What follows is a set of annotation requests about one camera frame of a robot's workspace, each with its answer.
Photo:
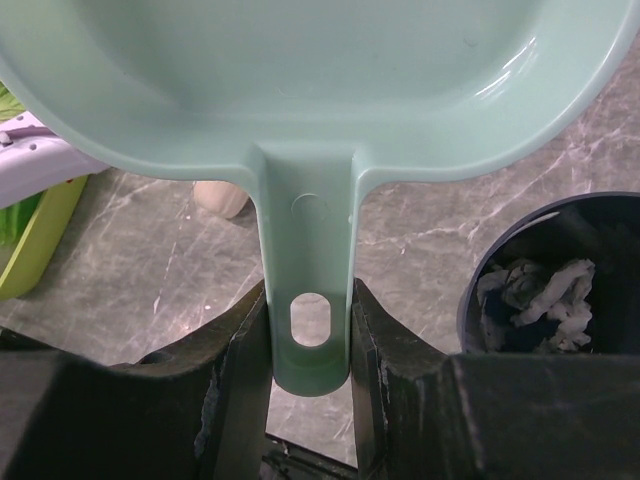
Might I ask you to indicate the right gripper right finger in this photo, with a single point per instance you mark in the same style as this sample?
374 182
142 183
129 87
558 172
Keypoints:
422 414

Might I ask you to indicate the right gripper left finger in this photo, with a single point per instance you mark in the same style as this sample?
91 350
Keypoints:
194 409

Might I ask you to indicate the blue paper scrap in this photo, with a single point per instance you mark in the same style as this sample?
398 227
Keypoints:
502 335

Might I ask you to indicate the white paper scrap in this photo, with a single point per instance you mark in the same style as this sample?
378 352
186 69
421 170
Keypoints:
535 290

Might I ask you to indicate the teal dustpan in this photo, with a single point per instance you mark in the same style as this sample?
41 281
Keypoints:
308 106

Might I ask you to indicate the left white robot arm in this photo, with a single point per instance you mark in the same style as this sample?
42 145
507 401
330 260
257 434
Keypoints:
34 159

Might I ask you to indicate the yellow napa cabbage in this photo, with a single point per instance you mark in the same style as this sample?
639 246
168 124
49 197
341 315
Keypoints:
221 198

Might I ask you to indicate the green vegetable tray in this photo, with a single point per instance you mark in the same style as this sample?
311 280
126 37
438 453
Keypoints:
30 233

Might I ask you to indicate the dark blue bin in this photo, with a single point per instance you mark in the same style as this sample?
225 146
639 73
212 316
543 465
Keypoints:
600 227

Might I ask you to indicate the large lettuce leaf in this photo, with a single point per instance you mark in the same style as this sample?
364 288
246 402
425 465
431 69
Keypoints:
10 106

